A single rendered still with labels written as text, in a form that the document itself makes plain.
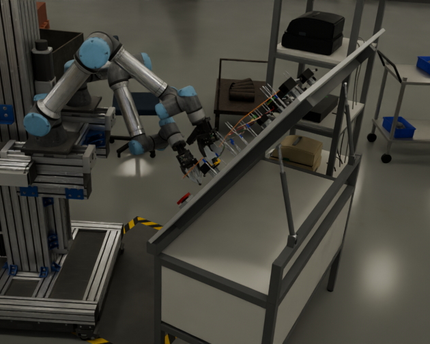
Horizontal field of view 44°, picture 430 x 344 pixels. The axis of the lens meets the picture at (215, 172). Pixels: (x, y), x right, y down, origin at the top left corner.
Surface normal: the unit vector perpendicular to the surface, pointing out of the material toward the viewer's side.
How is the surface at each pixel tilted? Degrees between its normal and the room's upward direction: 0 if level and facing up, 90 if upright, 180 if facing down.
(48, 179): 90
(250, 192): 0
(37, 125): 96
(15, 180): 90
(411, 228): 0
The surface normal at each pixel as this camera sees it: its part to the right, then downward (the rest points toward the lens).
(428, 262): 0.05, -0.87
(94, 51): 0.11, 0.40
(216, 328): -0.48, 0.41
